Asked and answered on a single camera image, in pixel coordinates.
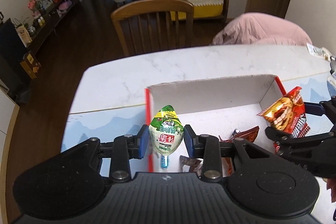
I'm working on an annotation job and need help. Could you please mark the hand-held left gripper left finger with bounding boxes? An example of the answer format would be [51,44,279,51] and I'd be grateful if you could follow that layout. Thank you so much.
[66,124,150,183]

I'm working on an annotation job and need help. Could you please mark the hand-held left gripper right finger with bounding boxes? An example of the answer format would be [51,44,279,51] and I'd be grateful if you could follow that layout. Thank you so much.
[184,124,265,183]

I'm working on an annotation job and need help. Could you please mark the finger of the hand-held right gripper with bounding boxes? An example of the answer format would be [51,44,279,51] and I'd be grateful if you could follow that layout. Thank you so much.
[304,97,336,122]
[265,126,330,152]

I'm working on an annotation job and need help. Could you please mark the small dark snack packet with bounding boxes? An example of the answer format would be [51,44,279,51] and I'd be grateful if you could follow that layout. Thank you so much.
[180,156,204,178]

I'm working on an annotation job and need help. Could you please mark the green white jelly packet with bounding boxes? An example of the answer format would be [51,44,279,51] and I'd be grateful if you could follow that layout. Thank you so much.
[148,105,185,156]

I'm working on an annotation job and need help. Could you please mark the dark red chips bag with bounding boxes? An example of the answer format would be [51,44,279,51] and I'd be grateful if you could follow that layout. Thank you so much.
[257,86,311,153]

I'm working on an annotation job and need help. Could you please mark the rust red snack packet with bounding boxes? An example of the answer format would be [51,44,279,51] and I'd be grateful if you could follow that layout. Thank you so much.
[219,126,260,145]

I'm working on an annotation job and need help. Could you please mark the red cardboard box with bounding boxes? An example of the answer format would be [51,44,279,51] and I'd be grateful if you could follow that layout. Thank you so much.
[144,74,289,174]

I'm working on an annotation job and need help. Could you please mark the person's right hand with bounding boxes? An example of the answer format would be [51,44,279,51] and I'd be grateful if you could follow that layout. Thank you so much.
[327,178,336,202]

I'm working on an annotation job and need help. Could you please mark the blue dotted oval pad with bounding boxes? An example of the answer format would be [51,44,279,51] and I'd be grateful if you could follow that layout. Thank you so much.
[326,74,336,98]

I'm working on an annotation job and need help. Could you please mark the paper leaflets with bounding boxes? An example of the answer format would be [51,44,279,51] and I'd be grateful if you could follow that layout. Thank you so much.
[307,43,332,60]

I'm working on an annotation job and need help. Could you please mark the pink cloth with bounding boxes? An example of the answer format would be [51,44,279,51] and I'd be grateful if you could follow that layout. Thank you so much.
[210,13,313,46]

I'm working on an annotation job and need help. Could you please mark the wooden chair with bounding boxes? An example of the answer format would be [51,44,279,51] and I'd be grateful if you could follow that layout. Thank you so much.
[111,0,195,58]

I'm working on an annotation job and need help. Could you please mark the brown cardboard box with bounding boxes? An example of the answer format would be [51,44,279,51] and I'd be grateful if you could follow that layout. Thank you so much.
[20,53,42,79]

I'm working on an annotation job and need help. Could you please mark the white cabinet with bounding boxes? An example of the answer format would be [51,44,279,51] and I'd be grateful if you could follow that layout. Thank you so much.
[0,82,20,138]

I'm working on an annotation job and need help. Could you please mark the dark television cabinet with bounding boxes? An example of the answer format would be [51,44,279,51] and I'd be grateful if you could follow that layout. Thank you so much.
[26,0,82,54]

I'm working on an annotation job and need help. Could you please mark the black cabinet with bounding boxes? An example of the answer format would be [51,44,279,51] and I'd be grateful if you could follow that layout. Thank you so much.
[0,18,33,104]

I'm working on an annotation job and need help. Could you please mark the pink toy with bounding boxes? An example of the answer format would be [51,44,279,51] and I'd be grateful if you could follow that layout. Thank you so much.
[58,0,72,11]

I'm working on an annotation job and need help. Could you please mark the white paper bag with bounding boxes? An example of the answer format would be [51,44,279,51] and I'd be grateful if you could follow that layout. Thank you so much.
[16,26,32,46]

